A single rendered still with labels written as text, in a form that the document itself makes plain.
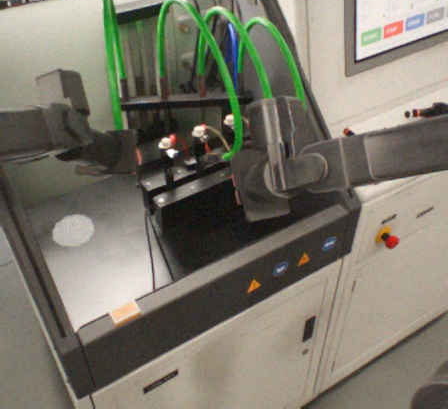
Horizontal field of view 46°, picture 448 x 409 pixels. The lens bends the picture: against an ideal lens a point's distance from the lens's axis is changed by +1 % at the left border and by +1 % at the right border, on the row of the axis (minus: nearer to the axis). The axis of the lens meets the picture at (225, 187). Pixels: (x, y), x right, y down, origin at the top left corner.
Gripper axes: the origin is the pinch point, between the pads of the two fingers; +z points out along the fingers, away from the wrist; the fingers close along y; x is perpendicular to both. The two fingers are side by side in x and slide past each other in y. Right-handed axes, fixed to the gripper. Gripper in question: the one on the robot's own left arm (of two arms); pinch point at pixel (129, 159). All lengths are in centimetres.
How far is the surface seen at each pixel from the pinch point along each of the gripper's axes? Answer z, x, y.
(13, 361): 90, 57, 89
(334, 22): 37, -34, -34
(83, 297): 21.6, 25.8, 21.2
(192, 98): 33.0, -18.9, -1.0
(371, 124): 57, -14, -42
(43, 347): 96, 53, 80
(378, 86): 56, -24, -44
